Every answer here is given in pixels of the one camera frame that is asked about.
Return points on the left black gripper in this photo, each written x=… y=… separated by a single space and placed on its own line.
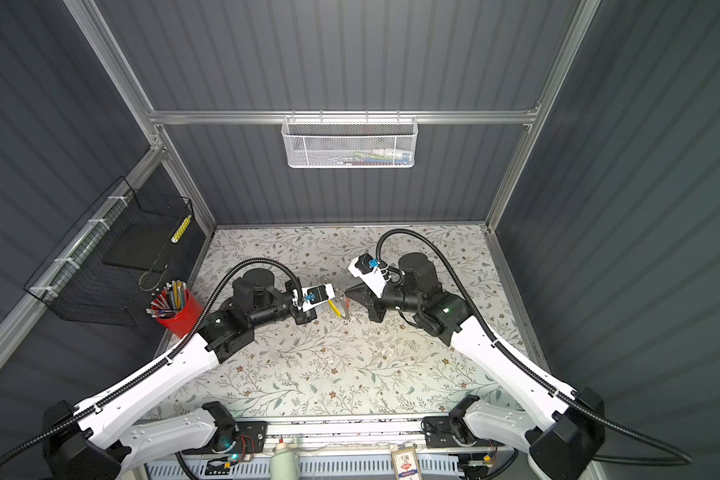
x=301 y=319

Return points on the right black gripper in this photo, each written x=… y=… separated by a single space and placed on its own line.
x=371 y=301

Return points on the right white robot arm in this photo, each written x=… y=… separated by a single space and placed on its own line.
x=559 y=441

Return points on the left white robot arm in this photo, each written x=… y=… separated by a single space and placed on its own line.
x=102 y=437

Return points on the red pencil cup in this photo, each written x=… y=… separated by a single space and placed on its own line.
x=175 y=307

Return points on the yellow marker in basket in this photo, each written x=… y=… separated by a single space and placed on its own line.
x=181 y=229

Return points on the white bottle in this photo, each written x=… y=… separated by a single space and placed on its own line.
x=284 y=462

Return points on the playing card box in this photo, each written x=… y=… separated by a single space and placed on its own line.
x=405 y=464

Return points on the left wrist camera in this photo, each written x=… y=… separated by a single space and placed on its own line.
x=316 y=295

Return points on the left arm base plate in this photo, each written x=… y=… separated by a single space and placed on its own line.
x=244 y=438

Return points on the white wire mesh basket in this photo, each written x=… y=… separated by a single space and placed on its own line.
x=350 y=145

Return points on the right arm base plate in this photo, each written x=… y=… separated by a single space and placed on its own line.
x=438 y=433

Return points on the black wire basket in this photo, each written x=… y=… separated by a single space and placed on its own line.
x=108 y=271

